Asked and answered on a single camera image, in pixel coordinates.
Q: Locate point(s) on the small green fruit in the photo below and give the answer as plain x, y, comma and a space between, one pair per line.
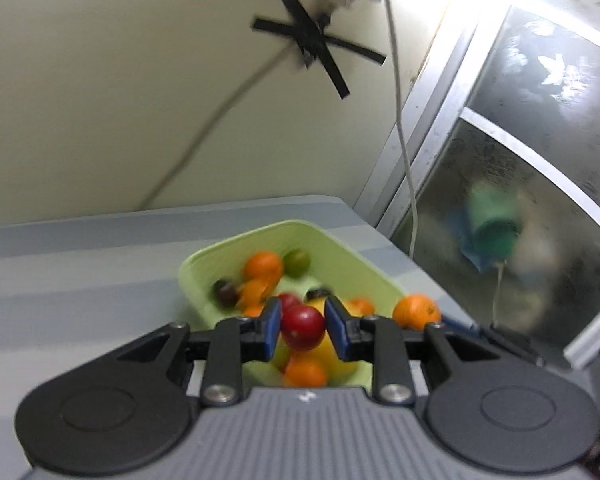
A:
296, 261

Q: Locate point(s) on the striped bed sheet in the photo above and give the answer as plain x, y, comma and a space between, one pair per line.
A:
80, 270

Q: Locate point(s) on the small tangerine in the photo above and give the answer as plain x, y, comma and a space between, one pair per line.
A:
305, 374

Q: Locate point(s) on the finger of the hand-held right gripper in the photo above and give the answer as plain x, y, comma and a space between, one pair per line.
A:
500, 340

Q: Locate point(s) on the large tangerine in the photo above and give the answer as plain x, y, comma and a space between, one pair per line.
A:
416, 311

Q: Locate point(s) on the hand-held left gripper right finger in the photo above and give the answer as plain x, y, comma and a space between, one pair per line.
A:
336, 330

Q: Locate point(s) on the black tape cross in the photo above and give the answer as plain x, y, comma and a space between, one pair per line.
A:
315, 42

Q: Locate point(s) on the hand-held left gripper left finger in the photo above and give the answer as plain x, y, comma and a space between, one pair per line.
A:
272, 332

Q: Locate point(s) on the white window frame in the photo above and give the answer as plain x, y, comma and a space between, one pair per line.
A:
505, 140

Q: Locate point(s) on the orange tomato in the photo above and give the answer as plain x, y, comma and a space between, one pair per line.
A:
362, 306
254, 291

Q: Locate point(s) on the large red tomato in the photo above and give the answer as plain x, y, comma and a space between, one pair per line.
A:
302, 327

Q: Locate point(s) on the small dark plum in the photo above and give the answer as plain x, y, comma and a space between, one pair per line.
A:
320, 292

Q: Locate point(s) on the large dark plum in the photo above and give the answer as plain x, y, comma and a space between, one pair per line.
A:
225, 293

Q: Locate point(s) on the light green plastic basket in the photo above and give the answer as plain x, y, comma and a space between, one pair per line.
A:
330, 255

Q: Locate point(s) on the medium tangerine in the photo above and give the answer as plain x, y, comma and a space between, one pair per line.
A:
263, 266

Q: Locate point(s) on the yellow lemon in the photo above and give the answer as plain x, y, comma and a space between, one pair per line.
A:
330, 357

